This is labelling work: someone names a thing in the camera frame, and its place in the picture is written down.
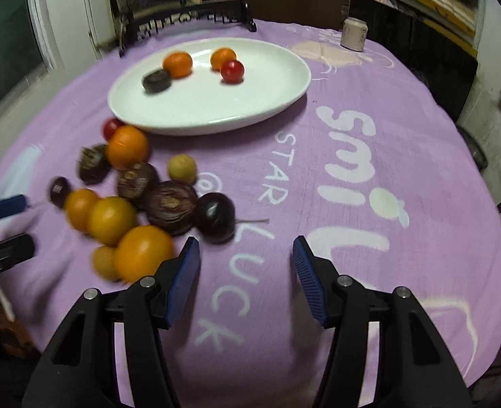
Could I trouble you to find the beige can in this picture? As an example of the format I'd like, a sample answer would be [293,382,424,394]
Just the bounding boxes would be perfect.
[340,17,369,53]

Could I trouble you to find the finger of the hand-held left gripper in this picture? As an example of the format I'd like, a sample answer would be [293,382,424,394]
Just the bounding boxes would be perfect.
[0,194,28,227]
[0,233,36,273]

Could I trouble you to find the black ornate stand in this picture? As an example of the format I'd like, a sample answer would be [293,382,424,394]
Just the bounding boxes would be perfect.
[113,0,260,57]

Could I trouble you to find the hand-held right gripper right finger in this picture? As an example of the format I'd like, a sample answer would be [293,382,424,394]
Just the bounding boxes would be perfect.
[293,235,474,408]

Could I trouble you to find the red cherry tomato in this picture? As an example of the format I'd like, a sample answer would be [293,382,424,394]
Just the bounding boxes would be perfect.
[102,118,124,141]
[220,60,245,84]

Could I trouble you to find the small dark water chestnut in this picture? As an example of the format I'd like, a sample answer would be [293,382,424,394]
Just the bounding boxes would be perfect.
[143,69,172,94]

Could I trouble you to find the white oval plate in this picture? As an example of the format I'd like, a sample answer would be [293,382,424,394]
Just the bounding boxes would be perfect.
[108,37,311,137]

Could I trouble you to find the purple printed blanket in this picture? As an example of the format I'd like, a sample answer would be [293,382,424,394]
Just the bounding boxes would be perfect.
[0,19,501,408]

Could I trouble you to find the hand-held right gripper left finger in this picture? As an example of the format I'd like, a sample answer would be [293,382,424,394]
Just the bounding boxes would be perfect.
[22,238,201,408]

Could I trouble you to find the small orange tangerine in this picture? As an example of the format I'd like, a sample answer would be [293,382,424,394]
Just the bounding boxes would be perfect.
[210,48,237,71]

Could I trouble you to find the ribbed orange tangerine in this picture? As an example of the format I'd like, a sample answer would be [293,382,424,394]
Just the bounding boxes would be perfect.
[163,52,194,79]

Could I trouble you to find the large orange tangerine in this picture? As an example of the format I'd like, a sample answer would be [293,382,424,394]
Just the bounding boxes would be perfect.
[114,225,175,285]

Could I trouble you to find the wrinkled purple passion fruit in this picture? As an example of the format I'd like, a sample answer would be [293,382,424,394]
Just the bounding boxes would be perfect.
[144,181,199,237]

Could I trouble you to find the yellow-brown longan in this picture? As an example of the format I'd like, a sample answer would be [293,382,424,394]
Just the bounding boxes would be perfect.
[91,245,120,282]
[167,154,198,182]

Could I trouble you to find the window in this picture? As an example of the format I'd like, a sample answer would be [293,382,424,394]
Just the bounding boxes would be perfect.
[0,0,57,130]

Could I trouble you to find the dark purple plum with stem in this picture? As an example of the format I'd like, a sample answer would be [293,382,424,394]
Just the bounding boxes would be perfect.
[194,192,270,245]

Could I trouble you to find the small dark plum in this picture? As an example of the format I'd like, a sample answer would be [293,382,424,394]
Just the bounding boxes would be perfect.
[49,177,72,208]

